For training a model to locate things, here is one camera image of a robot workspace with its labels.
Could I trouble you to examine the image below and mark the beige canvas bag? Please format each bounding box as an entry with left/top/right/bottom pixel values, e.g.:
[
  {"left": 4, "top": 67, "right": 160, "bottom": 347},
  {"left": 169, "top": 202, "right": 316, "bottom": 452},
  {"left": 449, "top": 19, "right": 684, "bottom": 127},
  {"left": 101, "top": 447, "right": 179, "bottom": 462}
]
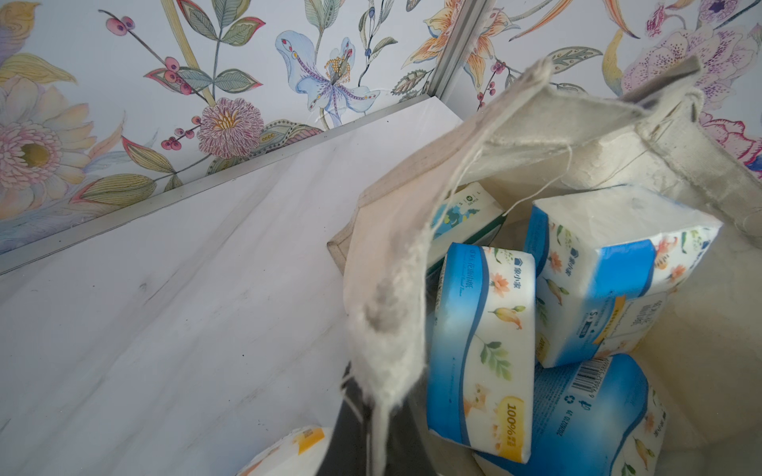
[{"left": 319, "top": 59, "right": 761, "bottom": 475}]

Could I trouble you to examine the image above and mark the blue floral tissue pack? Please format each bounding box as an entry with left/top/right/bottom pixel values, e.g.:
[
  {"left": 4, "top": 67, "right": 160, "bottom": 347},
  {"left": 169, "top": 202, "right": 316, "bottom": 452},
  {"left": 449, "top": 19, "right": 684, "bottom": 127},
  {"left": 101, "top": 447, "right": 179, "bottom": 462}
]
[{"left": 524, "top": 186, "right": 722, "bottom": 368}]

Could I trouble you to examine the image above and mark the blue tissue pack by bag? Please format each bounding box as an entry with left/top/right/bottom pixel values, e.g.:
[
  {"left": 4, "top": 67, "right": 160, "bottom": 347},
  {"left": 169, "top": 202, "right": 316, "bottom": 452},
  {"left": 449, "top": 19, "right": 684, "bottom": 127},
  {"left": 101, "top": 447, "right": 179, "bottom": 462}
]
[{"left": 236, "top": 426, "right": 333, "bottom": 476}]

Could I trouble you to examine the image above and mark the aluminium corner post right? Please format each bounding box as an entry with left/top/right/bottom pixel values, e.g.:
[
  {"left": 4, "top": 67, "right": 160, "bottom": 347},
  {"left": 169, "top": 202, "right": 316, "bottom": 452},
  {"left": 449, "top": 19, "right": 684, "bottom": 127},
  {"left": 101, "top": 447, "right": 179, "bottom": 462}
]
[{"left": 424, "top": 0, "right": 495, "bottom": 101}]

